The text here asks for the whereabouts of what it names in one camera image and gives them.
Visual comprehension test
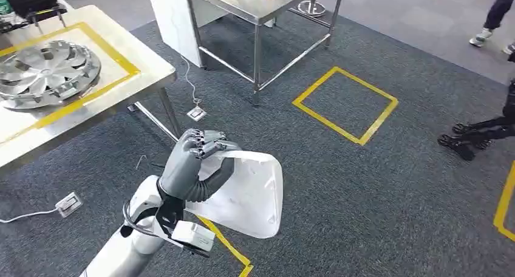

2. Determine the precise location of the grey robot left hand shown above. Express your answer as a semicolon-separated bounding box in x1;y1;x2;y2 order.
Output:
159;128;242;203

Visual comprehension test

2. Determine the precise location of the white curved plastic panel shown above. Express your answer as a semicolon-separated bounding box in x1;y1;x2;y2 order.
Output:
185;149;284;240

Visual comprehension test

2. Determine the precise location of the white floor socket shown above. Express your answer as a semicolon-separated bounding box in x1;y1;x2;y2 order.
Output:
186;105;208;122
55;191;84;219

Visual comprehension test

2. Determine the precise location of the steel bench with legs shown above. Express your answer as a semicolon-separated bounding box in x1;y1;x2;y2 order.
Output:
0;4;183;176

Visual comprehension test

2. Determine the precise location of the white board panel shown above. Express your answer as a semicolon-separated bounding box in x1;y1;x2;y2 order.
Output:
145;0;230;69

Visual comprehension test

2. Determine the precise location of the metal blade part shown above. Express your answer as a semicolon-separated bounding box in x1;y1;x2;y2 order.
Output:
68;49;92;69
14;47;41;67
28;75;53;99
50;40;76;53

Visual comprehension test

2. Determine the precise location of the round steel stand base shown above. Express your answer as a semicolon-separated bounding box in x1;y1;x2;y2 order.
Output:
296;1;327;19

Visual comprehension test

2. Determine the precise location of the person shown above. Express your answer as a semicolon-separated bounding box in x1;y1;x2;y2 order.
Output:
468;0;515;56

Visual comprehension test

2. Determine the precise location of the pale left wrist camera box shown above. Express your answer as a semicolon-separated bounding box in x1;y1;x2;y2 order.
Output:
171;221;216;253

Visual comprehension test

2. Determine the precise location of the white cable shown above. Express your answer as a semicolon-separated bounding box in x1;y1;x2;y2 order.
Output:
179;55;202;107
0;208;60;224

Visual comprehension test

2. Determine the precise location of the steel frame table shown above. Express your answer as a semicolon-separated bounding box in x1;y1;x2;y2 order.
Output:
177;0;346;107

